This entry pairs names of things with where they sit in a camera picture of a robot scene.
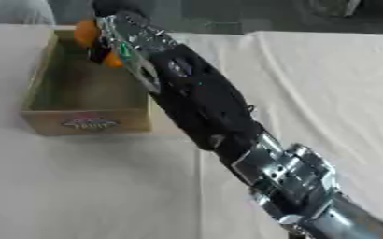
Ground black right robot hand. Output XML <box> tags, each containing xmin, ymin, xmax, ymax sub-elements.
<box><xmin>85</xmin><ymin>0</ymin><xmax>149</xmax><ymax>65</ymax></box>

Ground orange toy fruit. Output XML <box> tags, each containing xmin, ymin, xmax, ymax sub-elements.
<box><xmin>72</xmin><ymin>18</ymin><xmax>126</xmax><ymax>69</ymax></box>

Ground tan cardboard box green inside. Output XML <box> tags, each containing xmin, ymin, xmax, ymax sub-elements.
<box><xmin>20</xmin><ymin>26</ymin><xmax>154</xmax><ymax>137</ymax></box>

